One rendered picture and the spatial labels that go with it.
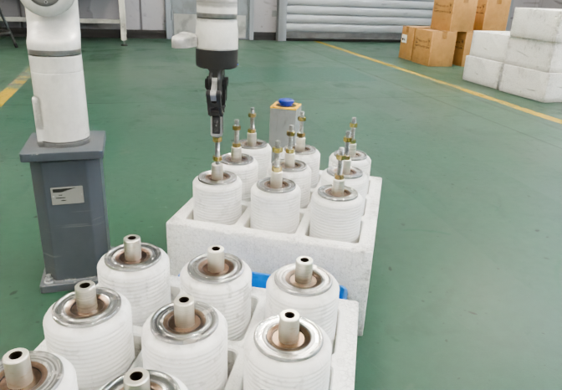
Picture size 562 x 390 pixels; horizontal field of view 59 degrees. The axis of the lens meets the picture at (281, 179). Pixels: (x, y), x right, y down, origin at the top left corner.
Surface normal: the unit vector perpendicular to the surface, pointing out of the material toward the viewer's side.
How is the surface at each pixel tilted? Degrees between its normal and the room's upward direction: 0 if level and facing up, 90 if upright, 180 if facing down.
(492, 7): 90
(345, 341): 0
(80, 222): 90
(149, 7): 90
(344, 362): 0
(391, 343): 0
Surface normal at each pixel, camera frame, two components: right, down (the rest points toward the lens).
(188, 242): -0.23, 0.34
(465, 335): 0.04, -0.93
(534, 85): -0.94, 0.08
